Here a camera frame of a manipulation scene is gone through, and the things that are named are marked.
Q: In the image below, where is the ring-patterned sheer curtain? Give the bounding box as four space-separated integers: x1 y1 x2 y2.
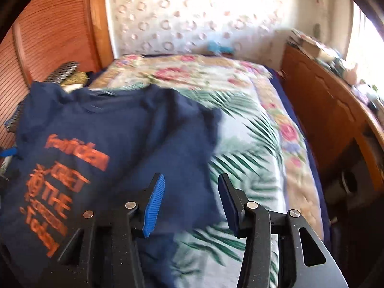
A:
105 0 318 58

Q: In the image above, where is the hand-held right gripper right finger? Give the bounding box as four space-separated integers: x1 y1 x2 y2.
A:
218 173 350 288

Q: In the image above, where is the floral palm-leaf blanket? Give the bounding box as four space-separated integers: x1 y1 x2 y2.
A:
90 54 326 288

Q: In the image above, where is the yellow-green cushion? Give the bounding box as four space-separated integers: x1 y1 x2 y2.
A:
64 71 90 92

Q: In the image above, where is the open cardboard box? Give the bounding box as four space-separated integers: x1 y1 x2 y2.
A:
300 39 326 59

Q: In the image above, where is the bright window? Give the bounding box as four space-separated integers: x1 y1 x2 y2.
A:
345 3 384 87

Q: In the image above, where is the black dotted cushion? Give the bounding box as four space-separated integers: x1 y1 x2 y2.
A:
4 61 80 134

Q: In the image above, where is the black cylinder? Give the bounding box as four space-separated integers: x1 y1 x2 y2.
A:
339 169 359 195

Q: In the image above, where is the wooden sideboard cabinet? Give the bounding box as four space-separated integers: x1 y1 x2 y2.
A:
280 43 384 186

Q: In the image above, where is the navy bed sheet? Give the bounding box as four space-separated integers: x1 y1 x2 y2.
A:
264 66 333 240

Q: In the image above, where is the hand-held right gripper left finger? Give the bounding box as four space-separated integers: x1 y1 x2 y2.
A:
39 173 166 288

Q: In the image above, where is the turquoise plastic object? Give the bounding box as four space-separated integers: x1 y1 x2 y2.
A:
208 40 233 56

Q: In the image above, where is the clutter of small household things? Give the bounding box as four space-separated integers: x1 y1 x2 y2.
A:
288 28 384 111

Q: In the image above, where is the wooden louvred wardrobe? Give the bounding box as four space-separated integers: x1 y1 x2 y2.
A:
0 0 114 153

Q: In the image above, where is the navy t-shirt with orange print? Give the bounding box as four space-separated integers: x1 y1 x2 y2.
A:
0 81 224 288

